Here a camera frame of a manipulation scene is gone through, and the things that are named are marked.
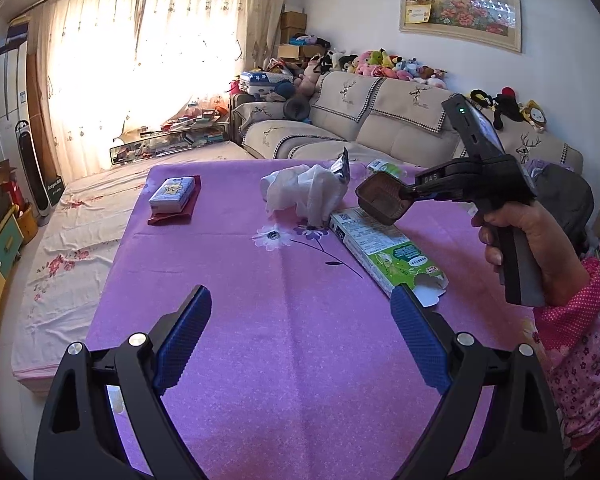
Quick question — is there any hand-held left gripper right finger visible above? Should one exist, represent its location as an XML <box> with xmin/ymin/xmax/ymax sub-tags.
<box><xmin>390</xmin><ymin>284</ymin><xmax>566</xmax><ymax>480</ymax></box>

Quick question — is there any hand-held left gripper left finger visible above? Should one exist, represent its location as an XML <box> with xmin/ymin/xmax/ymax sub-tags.
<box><xmin>34</xmin><ymin>284</ymin><xmax>213</xmax><ymax>480</ymax></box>

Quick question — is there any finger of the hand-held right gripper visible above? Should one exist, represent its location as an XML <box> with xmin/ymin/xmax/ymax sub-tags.
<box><xmin>397</xmin><ymin>182</ymin><xmax>433</xmax><ymax>202</ymax></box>

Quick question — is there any brown plastic tray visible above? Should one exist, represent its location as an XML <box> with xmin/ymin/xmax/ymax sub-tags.
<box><xmin>355</xmin><ymin>171</ymin><xmax>413</xmax><ymax>226</ymax></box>

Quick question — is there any green plastic bottle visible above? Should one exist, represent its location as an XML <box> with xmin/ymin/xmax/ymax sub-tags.
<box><xmin>367</xmin><ymin>158</ymin><xmax>406</xmax><ymax>181</ymax></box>

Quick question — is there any green white box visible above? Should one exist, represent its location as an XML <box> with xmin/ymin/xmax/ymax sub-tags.
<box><xmin>329</xmin><ymin>207</ymin><xmax>449</xmax><ymax>307</ymax></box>

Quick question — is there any silver foil wrapper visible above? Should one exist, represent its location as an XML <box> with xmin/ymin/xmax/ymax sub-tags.
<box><xmin>330</xmin><ymin>147</ymin><xmax>352</xmax><ymax>186</ymax></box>

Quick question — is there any white tissue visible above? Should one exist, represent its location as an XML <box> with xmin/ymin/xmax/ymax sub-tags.
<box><xmin>260</xmin><ymin>162</ymin><xmax>351</xmax><ymax>226</ymax></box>

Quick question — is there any person's right forearm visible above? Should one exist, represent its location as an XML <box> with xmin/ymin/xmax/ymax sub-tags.
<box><xmin>532</xmin><ymin>257</ymin><xmax>600</xmax><ymax>453</ymax></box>

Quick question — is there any person's right hand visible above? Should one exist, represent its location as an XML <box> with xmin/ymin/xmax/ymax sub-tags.
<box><xmin>471</xmin><ymin>199</ymin><xmax>591</xmax><ymax>306</ymax></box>

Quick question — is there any purple plush toy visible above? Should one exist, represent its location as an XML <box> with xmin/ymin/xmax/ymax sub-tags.
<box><xmin>525</xmin><ymin>159</ymin><xmax>576</xmax><ymax>176</ymax></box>

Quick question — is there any black plush toy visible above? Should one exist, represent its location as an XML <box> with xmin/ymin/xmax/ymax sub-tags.
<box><xmin>470</xmin><ymin>87</ymin><xmax>523</xmax><ymax>131</ymax></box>

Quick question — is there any yellow plush toy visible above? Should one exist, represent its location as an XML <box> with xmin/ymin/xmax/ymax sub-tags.
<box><xmin>520</xmin><ymin>100</ymin><xmax>548</xmax><ymax>132</ymax></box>

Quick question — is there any grey backpack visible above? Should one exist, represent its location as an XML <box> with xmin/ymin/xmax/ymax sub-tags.
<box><xmin>532</xmin><ymin>164</ymin><xmax>596</xmax><ymax>256</ymax></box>

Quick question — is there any purple floral tablecloth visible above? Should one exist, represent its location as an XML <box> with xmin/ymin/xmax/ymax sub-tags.
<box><xmin>85</xmin><ymin>160</ymin><xmax>546</xmax><ymax>480</ymax></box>

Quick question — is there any beige sofa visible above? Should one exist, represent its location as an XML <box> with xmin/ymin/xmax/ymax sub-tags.
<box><xmin>230</xmin><ymin>71</ymin><xmax>586</xmax><ymax>196</ymax></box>

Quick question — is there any row of plush toys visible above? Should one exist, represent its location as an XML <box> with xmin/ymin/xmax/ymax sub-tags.
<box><xmin>325</xmin><ymin>49</ymin><xmax>448</xmax><ymax>90</ymax></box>

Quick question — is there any grey neck pillow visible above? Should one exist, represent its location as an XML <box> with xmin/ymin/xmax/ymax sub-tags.
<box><xmin>284</xmin><ymin>96</ymin><xmax>311</xmax><ymax>122</ymax></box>

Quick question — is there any floral cream sheet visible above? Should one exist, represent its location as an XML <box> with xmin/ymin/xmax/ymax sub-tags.
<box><xmin>11</xmin><ymin>142</ymin><xmax>261</xmax><ymax>396</ymax></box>

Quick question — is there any blue tissue pack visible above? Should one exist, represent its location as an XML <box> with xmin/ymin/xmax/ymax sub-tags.
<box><xmin>148</xmin><ymin>177</ymin><xmax>197</xmax><ymax>213</ymax></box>

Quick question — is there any pink plush pig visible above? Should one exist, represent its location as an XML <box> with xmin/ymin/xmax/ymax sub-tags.
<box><xmin>295</xmin><ymin>62</ymin><xmax>323</xmax><ymax>93</ymax></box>

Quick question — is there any framed flower painting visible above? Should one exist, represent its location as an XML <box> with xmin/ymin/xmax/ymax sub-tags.
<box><xmin>399</xmin><ymin>0</ymin><xmax>523</xmax><ymax>54</ymax></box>

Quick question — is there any star print suitcase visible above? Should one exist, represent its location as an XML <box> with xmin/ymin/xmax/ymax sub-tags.
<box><xmin>239</xmin><ymin>71</ymin><xmax>293</xmax><ymax>96</ymax></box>

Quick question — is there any yellow basket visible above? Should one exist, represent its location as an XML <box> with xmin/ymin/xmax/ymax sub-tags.
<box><xmin>16</xmin><ymin>204</ymin><xmax>39</xmax><ymax>243</ymax></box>

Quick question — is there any glass coffee table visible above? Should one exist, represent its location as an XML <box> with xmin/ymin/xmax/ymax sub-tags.
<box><xmin>109</xmin><ymin>120</ymin><xmax>231</xmax><ymax>167</ymax></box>

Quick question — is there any coloured drawer cabinet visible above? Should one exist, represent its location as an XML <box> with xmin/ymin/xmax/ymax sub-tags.
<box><xmin>0</xmin><ymin>205</ymin><xmax>26</xmax><ymax>361</ymax></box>

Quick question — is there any black white tower fan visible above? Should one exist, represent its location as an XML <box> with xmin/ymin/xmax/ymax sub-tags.
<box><xmin>14</xmin><ymin>120</ymin><xmax>51</xmax><ymax>218</ymax></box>

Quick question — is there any cream sheer curtain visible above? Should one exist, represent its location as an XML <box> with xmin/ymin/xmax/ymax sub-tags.
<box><xmin>27</xmin><ymin>0</ymin><xmax>293</xmax><ymax>181</ymax></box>

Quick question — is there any white standing air conditioner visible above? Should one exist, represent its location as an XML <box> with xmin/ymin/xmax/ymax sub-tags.
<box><xmin>0</xmin><ymin>37</ymin><xmax>31</xmax><ymax>171</ymax></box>

